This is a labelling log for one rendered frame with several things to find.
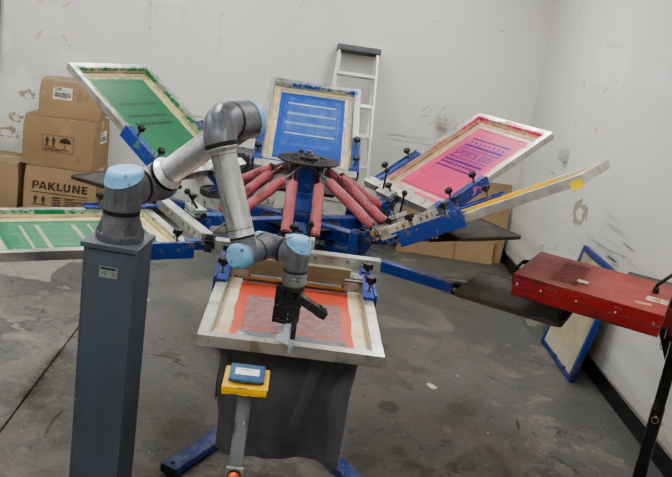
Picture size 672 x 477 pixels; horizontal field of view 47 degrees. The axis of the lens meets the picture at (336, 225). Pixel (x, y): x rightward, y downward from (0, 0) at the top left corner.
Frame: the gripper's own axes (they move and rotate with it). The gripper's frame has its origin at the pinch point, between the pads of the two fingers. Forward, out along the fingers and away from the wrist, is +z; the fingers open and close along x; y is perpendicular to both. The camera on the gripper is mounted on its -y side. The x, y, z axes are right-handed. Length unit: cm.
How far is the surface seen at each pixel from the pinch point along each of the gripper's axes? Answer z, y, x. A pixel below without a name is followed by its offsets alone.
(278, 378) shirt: 15.2, 2.5, -7.3
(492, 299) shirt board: 3, -82, -78
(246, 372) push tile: 1.0, 12.3, 19.6
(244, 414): 13.5, 11.3, 21.1
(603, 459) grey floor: 98, -171, -126
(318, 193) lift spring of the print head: -22, -6, -120
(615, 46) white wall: -108, -200, -314
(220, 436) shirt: 38.8, 18.9, -7.7
